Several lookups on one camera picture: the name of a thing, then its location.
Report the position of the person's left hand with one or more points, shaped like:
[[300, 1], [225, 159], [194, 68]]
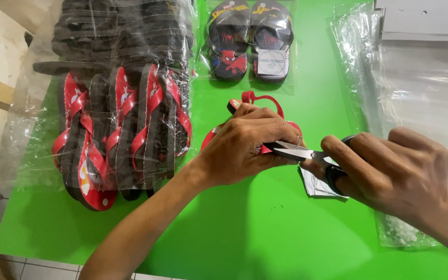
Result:
[[235, 147]]

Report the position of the person's right hand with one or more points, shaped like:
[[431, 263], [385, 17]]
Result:
[[395, 175]]

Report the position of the person's left fingers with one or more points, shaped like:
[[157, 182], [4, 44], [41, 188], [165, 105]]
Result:
[[280, 130]]

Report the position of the clear packet around sandal pair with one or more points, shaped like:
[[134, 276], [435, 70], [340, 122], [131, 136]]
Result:
[[247, 83]]

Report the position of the white round-print label card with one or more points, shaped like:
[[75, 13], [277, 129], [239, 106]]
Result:
[[272, 62]]

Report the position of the small white label cards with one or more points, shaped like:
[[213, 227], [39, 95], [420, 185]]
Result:
[[317, 188]]

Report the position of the black printed sandal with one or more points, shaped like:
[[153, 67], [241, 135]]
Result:
[[230, 50], [270, 31]]

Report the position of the stack of clear plastic bags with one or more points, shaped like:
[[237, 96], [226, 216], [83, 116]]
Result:
[[414, 77]]

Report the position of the small bag of white fasteners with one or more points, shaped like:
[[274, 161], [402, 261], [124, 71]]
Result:
[[401, 231]]

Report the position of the plastic bag of red-black sandals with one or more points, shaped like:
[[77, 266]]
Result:
[[111, 109]]

